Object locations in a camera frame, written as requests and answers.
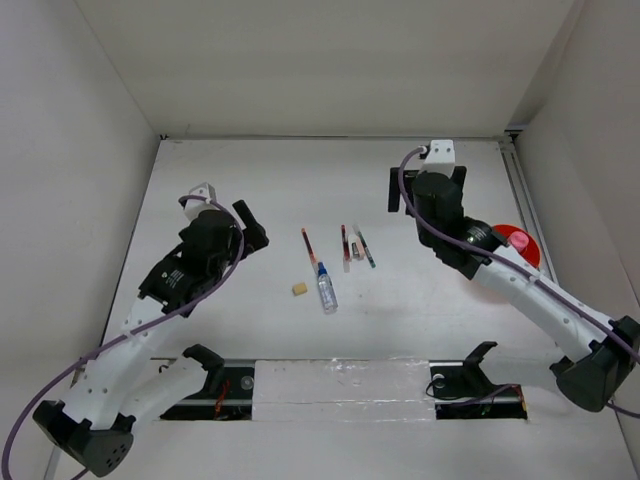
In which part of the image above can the blue spray bottle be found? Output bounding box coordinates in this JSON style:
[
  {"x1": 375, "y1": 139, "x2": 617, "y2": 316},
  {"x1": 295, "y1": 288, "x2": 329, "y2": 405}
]
[{"x1": 317, "y1": 262, "x2": 338, "y2": 314}]

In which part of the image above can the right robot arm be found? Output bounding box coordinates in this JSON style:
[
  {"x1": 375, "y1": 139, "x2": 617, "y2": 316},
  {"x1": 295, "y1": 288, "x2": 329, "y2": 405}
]
[{"x1": 388, "y1": 167, "x2": 639, "y2": 412}]

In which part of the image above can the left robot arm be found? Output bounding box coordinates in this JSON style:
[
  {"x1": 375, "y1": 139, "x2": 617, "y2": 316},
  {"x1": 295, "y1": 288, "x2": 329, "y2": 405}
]
[{"x1": 33, "y1": 194, "x2": 269, "y2": 478}]

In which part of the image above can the green pen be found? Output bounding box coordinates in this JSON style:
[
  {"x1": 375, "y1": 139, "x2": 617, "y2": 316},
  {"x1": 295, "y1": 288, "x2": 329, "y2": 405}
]
[{"x1": 353, "y1": 223, "x2": 377, "y2": 269}]

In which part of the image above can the yellow eraser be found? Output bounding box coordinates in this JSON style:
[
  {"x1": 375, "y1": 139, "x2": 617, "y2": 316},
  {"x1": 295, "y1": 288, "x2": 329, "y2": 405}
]
[{"x1": 292, "y1": 283, "x2": 308, "y2": 296}]

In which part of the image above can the orange round organizer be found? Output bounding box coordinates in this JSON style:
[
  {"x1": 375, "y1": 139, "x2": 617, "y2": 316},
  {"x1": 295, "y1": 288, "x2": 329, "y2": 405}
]
[{"x1": 474, "y1": 222, "x2": 543, "y2": 301}]

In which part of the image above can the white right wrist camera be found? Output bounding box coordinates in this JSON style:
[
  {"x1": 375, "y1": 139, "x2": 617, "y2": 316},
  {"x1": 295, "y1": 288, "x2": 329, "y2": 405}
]
[{"x1": 419, "y1": 139, "x2": 456, "y2": 177}]

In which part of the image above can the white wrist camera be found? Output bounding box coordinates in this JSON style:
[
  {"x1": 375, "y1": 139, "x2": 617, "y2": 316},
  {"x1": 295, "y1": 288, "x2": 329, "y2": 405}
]
[
  {"x1": 183, "y1": 182, "x2": 216, "y2": 221},
  {"x1": 419, "y1": 139, "x2": 456, "y2": 177}
]

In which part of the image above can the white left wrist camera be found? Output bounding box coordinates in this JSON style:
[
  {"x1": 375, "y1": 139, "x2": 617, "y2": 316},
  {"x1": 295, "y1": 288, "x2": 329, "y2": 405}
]
[{"x1": 183, "y1": 182, "x2": 216, "y2": 221}]

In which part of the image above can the aluminium side rail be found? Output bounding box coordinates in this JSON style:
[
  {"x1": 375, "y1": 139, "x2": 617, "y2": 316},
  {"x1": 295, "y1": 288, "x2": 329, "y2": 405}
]
[{"x1": 501, "y1": 130, "x2": 584, "y2": 357}]

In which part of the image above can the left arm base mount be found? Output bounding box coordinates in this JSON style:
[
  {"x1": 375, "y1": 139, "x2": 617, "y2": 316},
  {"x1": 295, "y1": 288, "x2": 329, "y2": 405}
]
[{"x1": 160, "y1": 359, "x2": 256, "y2": 422}]

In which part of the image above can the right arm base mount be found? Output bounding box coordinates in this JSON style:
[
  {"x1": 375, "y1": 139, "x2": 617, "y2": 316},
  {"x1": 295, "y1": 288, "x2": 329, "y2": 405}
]
[{"x1": 425, "y1": 341, "x2": 528, "y2": 420}]

